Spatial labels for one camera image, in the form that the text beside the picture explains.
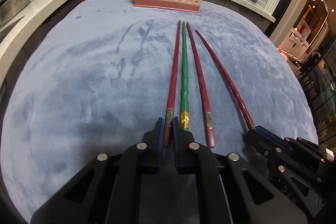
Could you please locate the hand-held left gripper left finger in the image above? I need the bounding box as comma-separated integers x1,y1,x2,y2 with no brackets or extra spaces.
30,117,164,224

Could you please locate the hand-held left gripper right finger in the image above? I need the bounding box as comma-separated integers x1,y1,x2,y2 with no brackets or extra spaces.
172,118,307,224

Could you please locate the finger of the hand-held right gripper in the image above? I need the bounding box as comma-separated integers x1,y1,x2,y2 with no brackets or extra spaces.
255,126,325,162
244,129,286,170

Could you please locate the maroon chopstick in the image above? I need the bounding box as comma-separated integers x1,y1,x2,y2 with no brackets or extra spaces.
186,22,216,148
162,20,181,148
195,29,256,131

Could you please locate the green chopstick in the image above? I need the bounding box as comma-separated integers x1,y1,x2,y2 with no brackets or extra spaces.
179,22,190,132

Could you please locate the black framed glass door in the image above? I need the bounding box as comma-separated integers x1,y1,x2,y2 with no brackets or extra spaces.
297,0,336,161

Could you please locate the grey-blue fleece blanket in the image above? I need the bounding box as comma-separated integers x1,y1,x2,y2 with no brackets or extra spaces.
0,0,319,224

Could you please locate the white cabinet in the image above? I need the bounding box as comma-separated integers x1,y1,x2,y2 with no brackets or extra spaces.
286,27,313,62

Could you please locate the steel colander bowl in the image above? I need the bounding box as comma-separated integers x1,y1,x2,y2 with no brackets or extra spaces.
0,0,30,26

